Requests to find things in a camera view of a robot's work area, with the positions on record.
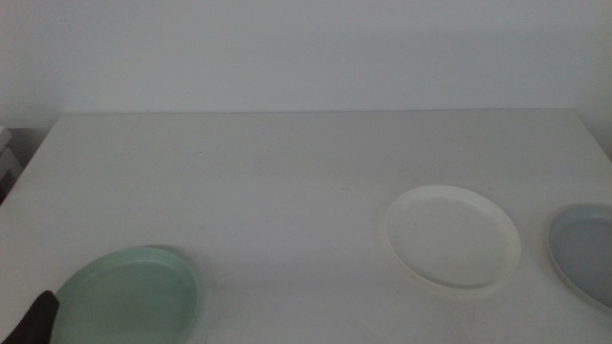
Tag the white shallow bowl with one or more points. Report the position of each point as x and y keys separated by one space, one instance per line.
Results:
x=452 y=236

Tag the pale green shallow bowl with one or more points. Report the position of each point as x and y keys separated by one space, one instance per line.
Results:
x=126 y=298

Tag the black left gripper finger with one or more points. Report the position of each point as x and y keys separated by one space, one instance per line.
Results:
x=33 y=322

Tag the grey-blue shallow bowl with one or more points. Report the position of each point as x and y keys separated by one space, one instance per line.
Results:
x=585 y=251

